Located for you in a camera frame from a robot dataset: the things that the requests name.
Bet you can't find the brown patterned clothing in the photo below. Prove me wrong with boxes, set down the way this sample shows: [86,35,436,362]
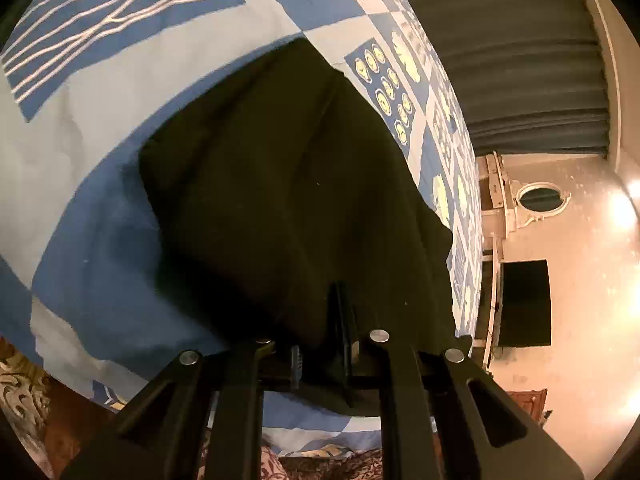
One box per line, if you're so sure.
[1,339,383,479]

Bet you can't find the blue white patterned bedsheet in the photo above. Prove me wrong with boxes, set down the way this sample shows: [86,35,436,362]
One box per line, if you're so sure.
[0,0,484,461]

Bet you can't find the brown wooden cabinet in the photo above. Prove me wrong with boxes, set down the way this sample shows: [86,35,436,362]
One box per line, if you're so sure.
[508,389,548,426]

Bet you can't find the white oval mirror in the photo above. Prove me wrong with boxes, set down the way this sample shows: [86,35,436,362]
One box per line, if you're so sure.
[515,182,572,226]

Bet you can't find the dark green curtain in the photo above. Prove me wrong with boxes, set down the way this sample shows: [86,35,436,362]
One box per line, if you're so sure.
[408,0,610,156]

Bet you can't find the black pants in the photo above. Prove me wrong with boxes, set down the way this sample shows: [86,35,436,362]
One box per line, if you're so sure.
[139,39,457,416]

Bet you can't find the black wall television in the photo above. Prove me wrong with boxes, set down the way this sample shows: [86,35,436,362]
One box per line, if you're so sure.
[498,260,552,348]

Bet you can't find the white dresser shelf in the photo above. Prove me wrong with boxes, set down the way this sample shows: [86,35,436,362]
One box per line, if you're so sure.
[476,151,515,372]

